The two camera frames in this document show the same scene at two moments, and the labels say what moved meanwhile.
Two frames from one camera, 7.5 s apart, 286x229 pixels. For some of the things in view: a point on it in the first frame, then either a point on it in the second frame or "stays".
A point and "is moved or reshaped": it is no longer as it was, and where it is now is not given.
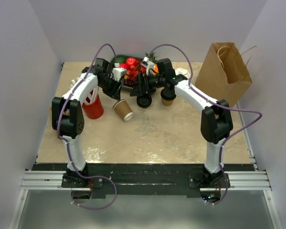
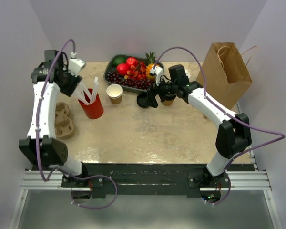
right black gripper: [146, 89] -> [152, 92]
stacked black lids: [144, 101] stays
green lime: [121, 60] stays
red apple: [132, 61] stays
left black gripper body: [110, 86] -> [68, 86]
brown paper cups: [122, 107] is moved or reshaped
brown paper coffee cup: [167, 103] stays
